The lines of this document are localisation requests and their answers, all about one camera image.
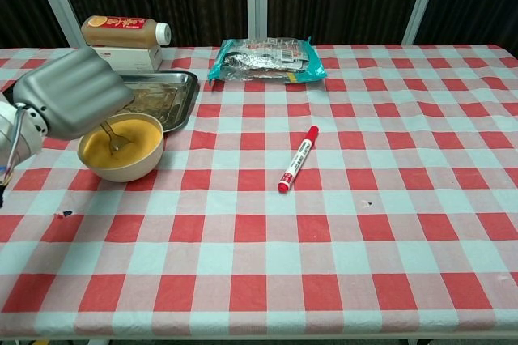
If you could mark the stainless steel tray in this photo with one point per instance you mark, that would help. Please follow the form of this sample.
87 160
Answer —
170 94

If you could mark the metal spoon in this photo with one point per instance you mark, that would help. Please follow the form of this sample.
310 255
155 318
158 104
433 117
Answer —
117 142

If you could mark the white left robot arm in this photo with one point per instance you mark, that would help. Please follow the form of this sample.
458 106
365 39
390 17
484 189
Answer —
16 138

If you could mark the brown drink bottle red label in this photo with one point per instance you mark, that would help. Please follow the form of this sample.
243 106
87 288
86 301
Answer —
117 33

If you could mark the white cardboard box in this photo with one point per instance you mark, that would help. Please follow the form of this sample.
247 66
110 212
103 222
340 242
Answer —
137 59

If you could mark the red whiteboard marker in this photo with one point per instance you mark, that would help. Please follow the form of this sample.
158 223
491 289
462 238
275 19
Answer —
297 160

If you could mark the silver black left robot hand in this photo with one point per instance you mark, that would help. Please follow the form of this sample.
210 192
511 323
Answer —
77 90

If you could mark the teal silver snack bag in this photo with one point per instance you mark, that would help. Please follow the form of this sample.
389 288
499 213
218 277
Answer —
263 63

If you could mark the red white checkered tablecloth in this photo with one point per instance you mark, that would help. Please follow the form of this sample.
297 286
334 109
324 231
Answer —
323 239

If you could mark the white bowl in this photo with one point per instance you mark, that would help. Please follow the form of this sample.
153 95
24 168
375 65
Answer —
129 171

